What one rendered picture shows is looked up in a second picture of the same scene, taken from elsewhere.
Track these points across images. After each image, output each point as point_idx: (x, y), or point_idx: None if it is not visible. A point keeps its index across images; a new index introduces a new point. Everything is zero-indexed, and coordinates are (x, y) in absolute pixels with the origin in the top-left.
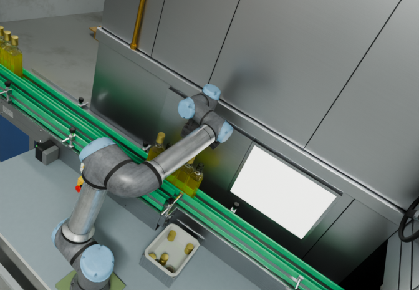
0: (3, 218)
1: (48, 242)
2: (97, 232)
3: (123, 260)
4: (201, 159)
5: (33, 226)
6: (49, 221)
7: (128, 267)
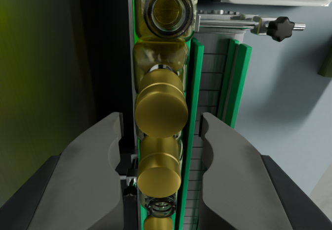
0: (307, 180)
1: (318, 129)
2: (276, 97)
3: (306, 33)
4: (43, 54)
5: (303, 156)
6: (289, 149)
7: (315, 17)
